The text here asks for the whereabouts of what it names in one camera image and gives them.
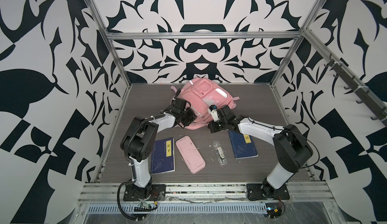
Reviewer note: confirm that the circuit board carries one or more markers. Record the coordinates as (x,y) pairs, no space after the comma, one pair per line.
(145,207)
(274,210)

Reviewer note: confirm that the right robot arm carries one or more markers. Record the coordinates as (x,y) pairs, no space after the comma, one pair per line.
(293,150)

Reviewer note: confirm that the left circuit board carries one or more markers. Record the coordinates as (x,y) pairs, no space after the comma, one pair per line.
(145,207)

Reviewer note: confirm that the aluminium frame rail front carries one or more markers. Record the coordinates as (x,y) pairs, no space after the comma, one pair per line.
(299,191)

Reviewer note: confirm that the pink pencil case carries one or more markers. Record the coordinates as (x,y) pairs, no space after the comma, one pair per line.
(190,154)

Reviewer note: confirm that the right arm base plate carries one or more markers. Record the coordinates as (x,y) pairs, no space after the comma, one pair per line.
(257,192)

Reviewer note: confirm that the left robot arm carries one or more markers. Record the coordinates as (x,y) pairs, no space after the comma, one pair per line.
(139,139)

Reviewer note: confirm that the clear plastic eraser case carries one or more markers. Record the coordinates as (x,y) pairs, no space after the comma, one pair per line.
(219,153)

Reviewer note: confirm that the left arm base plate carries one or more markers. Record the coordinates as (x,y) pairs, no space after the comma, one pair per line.
(135,193)

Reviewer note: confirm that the blue book yellow label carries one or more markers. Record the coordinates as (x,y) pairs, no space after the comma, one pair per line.
(242,145)

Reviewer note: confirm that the wall hook rail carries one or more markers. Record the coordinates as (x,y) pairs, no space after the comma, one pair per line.
(357,86)

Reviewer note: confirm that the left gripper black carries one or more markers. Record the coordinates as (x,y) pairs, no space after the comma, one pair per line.
(193,116)

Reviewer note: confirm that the blue book left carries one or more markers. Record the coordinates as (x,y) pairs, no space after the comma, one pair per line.
(163,160)

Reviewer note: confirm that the right circuit board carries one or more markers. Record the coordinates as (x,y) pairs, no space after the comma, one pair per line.
(274,210)

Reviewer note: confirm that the pink student backpack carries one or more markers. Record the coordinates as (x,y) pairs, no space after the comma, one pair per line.
(201,93)

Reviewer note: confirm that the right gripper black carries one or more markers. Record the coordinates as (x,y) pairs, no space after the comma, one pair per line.
(211,127)

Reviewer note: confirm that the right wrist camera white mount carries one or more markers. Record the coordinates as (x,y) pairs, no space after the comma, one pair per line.
(213,111)

